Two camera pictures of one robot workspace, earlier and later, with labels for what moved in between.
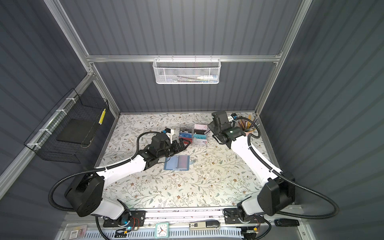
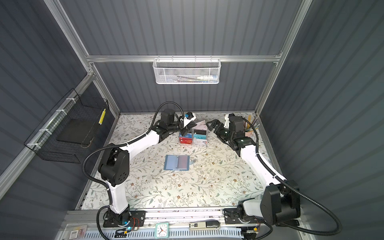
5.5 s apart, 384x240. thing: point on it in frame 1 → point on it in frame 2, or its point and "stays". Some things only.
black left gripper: x=181 y=147 → x=185 y=130
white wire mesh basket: x=186 y=71 stays
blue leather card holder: x=177 y=162 stays
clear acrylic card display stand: x=196 y=134 stays
